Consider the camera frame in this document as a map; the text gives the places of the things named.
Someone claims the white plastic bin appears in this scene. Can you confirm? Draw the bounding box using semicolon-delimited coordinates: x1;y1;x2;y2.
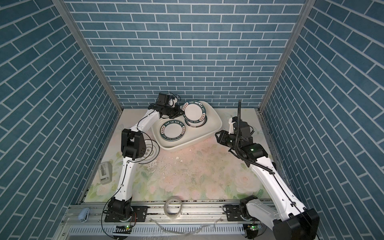
151;101;223;152

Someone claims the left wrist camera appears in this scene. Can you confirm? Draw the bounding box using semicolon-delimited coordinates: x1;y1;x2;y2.
156;93;178;107

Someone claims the aluminium rail frame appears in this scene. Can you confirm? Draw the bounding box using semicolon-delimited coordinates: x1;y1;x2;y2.
56;200;316;240

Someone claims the clear tape roll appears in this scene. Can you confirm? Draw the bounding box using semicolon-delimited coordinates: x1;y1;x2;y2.
163;196;183;219

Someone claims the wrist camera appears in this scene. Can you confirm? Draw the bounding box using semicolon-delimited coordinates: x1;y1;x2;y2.
229;117;253;141
156;93;178;107

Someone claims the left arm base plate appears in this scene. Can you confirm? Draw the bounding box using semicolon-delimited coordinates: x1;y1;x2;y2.
103;206;148;223

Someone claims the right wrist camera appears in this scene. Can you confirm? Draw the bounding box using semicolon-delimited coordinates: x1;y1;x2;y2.
229;117;253;141

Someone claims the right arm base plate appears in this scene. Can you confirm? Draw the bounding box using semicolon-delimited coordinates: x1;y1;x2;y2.
222;204;256;222

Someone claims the white cloud-pattern plate left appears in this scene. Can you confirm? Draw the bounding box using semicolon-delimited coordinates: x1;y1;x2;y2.
137;140;160;165

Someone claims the grey plastic device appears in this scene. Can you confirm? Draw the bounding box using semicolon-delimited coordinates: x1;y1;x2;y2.
98;162;113;185

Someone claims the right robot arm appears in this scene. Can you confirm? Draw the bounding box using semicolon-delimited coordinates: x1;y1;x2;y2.
215;130;320;240

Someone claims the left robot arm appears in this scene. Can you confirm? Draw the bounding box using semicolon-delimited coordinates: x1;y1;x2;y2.
103;104;184;222

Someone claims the green red rimmed plate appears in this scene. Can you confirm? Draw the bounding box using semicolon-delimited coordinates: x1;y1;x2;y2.
185;116;208;128

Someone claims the floral table mat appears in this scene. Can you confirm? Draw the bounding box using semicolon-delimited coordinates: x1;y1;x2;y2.
85;109;270;203

